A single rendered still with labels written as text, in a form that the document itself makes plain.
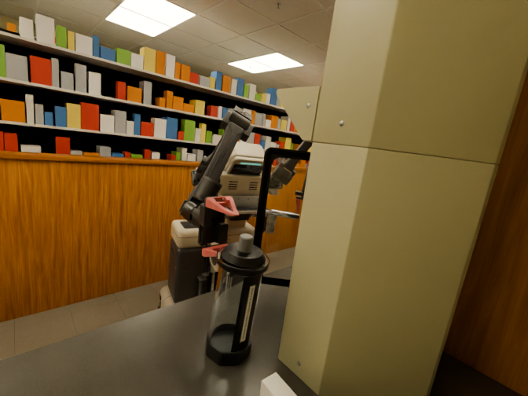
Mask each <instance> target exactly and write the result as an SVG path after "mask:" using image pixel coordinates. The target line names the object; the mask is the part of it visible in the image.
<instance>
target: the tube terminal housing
mask: <svg viewBox="0 0 528 396"><path fill-rule="evenodd" d="M527 71H528V0H335V7H334V12H333V17H332V26H331V31H330V36H329V41H328V51H327V56H326V61H325V66H324V75H323V80H322V86H321V95H320V100H319V105H318V110H317V119H316V125H315V130H314V135H313V143H312V148H311V153H310V162H309V167H308V172H307V177H306V187H305V192H304V197H303V202H302V211H301V216H300V222H299V231H298V236H297V241H296V246H295V255H294V261H293V266H292V271H291V280H290V285H289V290H288V300H287V305H286V310H285V315H284V324H283V329H282V334H281V340H280V349H279V354H278V359H279V360H280V361H282V362H283V363H284V364H285V365H286V366H287V367H288V368H289V369H290V370H292V371H293V372H294V373H295V374H296V375H297V376H298V377H299V378H300V379H301V380H302V381H303V382H304V383H305V384H306V385H307V386H308V387H309V388H310V389H311V390H313V391H314V392H315V393H316V394H317V395H318V396H430V392H431V388H432V385H433V382H434V380H435V375H436V372H437V370H438V365H439V362H440V359H441V356H442V351H443V349H444V346H445V343H446V339H447V336H448V333H449V329H450V325H451V323H452V320H453V315H454V313H455V309H456V307H457V303H458V299H459V297H460V292H461V289H462V287H463V283H464V279H465V276H466V273H467V271H468V266H469V263H470V261H471V256H472V253H473V250H474V247H475V242H476V240H477V237H478V234H479V230H480V227H481V224H482V220H483V216H484V214H485V211H486V206H487V204H488V201H489V198H490V193H491V190H492V188H493V183H494V180H495V177H496V175H497V170H498V167H499V166H498V164H499V163H500V161H501V157H502V154H503V151H504V147H505V143H506V141H507V138H508V133H509V130H510V128H511V124H512V120H513V117H514V114H515V110H516V107H517V104H518V102H519V97H520V94H521V91H522V88H523V83H524V81H525V78H526V73H527Z"/></svg>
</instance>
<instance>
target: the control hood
mask: <svg viewBox="0 0 528 396"><path fill-rule="evenodd" d="M320 95H321V86H306V87H296V88H286V89H278V90H277V96H278V98H279V100H280V102H281V104H282V105H283V107H284V109H285V111H286V112H287V114H288V116H289V118H290V120H291V121H292V123H293V125H294V127H295V128H296V130H297V132H298V133H299V136H300V137H301V139H302V140H304V141H307V142H312V143H313V139H314V130H315V125H316V119H317V110H318V105H319V100H320Z"/></svg>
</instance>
